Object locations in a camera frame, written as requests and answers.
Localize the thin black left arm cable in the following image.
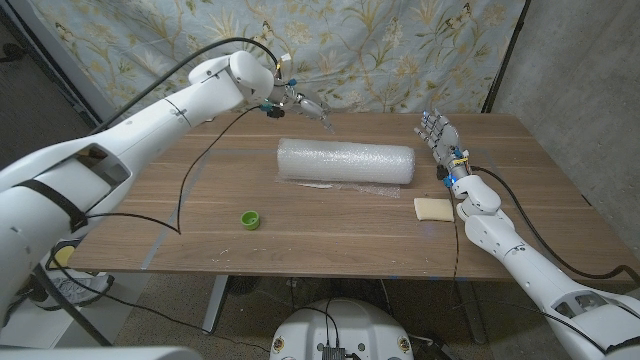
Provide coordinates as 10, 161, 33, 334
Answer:
84, 104, 262, 236

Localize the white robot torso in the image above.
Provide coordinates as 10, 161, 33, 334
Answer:
269, 298, 415, 360

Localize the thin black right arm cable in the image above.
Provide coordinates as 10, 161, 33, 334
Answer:
447, 185, 462, 301

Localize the grey table leg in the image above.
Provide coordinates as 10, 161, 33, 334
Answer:
454, 279, 489, 346

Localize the bubble wrap roll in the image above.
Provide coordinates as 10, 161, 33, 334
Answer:
275, 138, 417, 199

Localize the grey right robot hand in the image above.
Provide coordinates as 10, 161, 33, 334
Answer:
413, 108, 474, 189

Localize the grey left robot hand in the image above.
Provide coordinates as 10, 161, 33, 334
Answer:
258, 77, 336, 134

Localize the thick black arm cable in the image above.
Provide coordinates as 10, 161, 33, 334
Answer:
469, 165, 640, 287
89, 37, 280, 136

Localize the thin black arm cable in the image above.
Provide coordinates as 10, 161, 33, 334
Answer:
447, 185, 462, 301
84, 104, 262, 236

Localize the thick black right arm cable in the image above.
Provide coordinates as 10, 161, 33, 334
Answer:
469, 165, 640, 287

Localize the grey sneaker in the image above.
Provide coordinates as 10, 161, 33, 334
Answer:
29, 272, 116, 312

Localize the pale yellow sponge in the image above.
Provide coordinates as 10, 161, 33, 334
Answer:
413, 197, 456, 223

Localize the white box with yellow pad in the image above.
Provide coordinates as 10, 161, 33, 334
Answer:
49, 239, 81, 271

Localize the black backdrop stand pole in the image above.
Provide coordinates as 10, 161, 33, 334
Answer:
480, 0, 531, 114

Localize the small green cup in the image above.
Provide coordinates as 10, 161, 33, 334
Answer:
240, 210, 262, 232

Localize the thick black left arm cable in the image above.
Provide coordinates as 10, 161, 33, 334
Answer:
89, 37, 280, 136

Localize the floral blue backdrop cloth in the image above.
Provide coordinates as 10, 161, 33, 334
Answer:
29, 0, 526, 151

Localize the white table leg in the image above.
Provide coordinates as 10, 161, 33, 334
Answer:
201, 274, 230, 335

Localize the grey slanted frame post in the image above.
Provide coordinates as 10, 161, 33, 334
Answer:
9, 0, 116, 124

